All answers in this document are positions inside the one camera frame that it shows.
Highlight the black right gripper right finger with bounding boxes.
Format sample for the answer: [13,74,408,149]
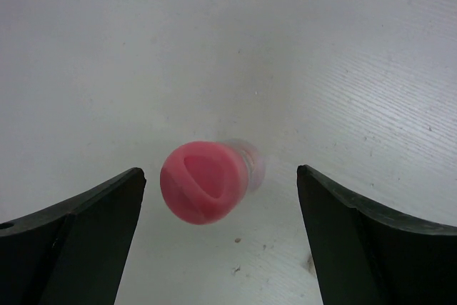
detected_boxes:
[297,165,456,304]

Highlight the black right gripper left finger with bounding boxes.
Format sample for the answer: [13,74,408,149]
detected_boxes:
[1,168,146,304]

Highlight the pink capped small bottle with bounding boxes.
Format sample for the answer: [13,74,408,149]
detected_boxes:
[160,139,266,225]

